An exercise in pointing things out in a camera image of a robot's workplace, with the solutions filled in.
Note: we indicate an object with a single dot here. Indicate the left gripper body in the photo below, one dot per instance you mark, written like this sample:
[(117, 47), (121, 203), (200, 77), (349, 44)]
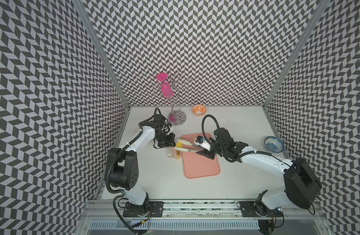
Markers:
[(164, 140)]

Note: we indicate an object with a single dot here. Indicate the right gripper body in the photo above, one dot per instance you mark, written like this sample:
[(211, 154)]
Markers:
[(215, 148)]

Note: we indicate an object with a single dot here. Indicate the metal tongs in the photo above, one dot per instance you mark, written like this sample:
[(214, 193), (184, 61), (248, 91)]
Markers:
[(187, 146)]

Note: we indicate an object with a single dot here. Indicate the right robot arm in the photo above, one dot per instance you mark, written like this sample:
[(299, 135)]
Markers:
[(300, 185)]

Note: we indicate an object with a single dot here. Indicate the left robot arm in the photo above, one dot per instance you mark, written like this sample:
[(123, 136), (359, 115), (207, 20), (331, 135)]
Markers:
[(122, 170)]

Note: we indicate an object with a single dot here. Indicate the pink plastic tray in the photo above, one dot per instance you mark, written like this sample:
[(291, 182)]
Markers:
[(196, 166)]

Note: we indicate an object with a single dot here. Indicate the orange patterned small bowl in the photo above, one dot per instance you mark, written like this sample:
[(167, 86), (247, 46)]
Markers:
[(199, 110)]

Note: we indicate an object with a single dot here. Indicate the pink ornament on stand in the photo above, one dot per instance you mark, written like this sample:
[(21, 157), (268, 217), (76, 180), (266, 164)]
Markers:
[(165, 87)]

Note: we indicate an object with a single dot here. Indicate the blue white porcelain bowl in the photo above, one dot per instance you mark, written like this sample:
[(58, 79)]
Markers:
[(274, 144)]

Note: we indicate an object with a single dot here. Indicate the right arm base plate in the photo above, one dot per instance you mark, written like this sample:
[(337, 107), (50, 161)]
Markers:
[(252, 209)]

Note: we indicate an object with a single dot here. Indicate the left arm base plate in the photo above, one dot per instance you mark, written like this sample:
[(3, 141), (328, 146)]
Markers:
[(152, 209)]

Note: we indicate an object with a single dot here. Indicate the aluminium front rail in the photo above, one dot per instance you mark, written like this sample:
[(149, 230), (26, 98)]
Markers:
[(187, 209)]

